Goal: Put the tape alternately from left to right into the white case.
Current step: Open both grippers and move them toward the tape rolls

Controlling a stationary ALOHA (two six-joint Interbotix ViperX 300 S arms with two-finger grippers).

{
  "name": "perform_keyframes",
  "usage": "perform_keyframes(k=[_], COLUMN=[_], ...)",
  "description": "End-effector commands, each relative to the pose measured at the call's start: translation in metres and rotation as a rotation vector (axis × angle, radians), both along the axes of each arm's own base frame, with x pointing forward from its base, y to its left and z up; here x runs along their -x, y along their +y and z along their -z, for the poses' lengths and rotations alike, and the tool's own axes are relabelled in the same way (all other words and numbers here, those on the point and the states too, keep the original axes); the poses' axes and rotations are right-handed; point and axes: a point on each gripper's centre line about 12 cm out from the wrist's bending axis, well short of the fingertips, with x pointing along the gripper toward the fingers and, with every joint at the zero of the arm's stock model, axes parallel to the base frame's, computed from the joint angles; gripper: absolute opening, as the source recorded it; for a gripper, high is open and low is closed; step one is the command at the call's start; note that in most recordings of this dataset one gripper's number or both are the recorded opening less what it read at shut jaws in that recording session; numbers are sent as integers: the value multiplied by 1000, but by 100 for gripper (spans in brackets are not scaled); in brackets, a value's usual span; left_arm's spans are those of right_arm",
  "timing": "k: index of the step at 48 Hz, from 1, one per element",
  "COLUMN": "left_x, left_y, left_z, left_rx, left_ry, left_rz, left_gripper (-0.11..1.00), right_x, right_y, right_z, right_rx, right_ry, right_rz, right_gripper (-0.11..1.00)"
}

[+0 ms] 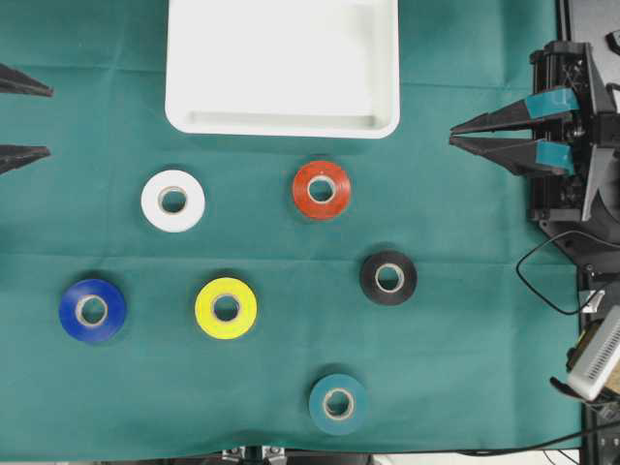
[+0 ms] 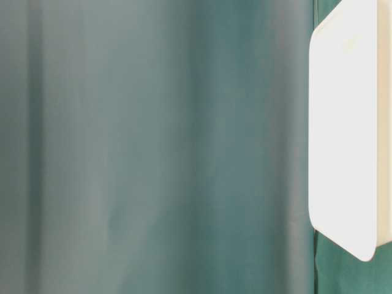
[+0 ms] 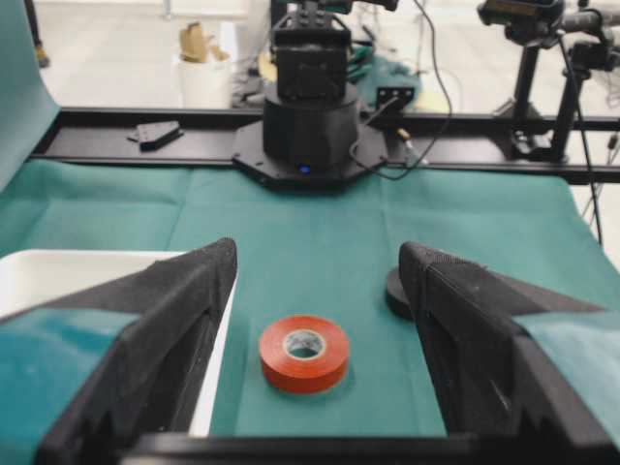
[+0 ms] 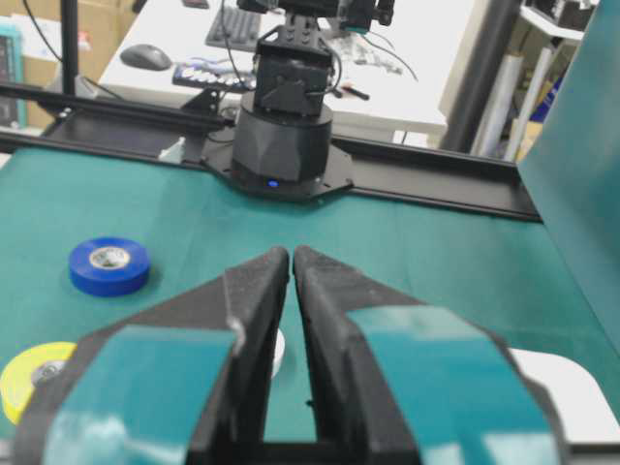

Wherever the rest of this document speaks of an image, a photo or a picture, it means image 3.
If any black cable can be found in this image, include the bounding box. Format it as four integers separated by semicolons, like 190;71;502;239
348;0;456;181

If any black flat bracket plate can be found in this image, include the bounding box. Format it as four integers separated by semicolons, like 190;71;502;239
127;120;184;152

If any white bucket with cardboard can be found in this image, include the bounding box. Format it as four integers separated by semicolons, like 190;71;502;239
177;21;232;109

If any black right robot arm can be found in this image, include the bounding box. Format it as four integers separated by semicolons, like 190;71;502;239
232;1;388;186

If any black metal rail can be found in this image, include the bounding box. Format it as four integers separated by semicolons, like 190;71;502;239
32;108;619;186

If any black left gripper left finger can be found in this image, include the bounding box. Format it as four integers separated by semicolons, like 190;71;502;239
36;238;237;464

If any black tape roll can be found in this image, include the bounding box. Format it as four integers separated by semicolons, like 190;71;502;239
385;266;418;322

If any white plastic tray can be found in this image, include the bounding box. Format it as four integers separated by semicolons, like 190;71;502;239
0;249;238;437

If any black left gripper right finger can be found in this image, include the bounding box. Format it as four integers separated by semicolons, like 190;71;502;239
398;242;619;464

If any red tape roll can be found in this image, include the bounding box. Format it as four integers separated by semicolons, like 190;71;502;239
259;315;350;394

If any black camera stand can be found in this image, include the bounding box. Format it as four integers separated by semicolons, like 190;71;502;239
477;0;620;164

